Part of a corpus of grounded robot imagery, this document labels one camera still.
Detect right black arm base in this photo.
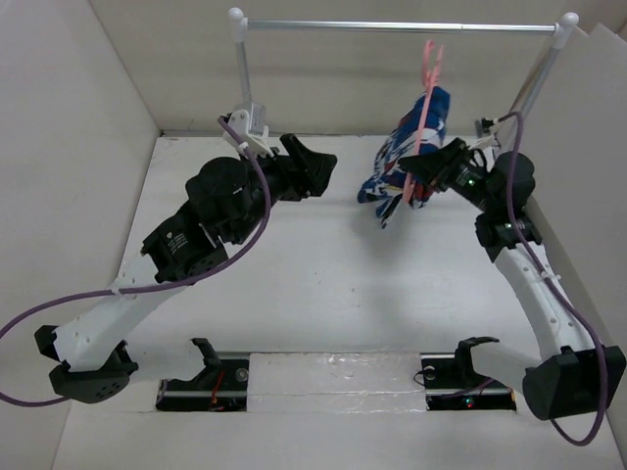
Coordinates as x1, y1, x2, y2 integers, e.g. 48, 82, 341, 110
412, 337, 517, 412

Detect pink plastic hanger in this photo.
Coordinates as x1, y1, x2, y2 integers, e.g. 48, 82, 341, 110
404, 38, 446, 207

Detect white clothes rack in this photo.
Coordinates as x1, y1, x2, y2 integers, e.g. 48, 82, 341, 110
228, 7, 579, 116

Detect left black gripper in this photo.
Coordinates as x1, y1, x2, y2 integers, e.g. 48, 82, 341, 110
227, 135, 336, 247

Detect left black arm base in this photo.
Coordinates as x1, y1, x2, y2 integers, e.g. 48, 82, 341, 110
155, 338, 251, 412

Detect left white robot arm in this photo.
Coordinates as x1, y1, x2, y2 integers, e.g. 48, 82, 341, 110
34, 134, 337, 404

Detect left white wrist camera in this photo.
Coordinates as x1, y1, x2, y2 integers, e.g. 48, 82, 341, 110
224, 102, 272, 157

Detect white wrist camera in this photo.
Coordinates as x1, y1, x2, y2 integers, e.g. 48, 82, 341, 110
224, 102, 272, 157
470, 113, 515, 150

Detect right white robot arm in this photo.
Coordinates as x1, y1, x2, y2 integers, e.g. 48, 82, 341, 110
399, 138, 626, 421

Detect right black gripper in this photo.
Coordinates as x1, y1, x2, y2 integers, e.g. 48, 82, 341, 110
399, 136, 499, 213

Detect blue patterned trousers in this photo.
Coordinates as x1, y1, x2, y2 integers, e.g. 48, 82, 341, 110
356, 85, 455, 231

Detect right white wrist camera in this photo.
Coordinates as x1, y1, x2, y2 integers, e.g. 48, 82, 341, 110
470, 113, 515, 150

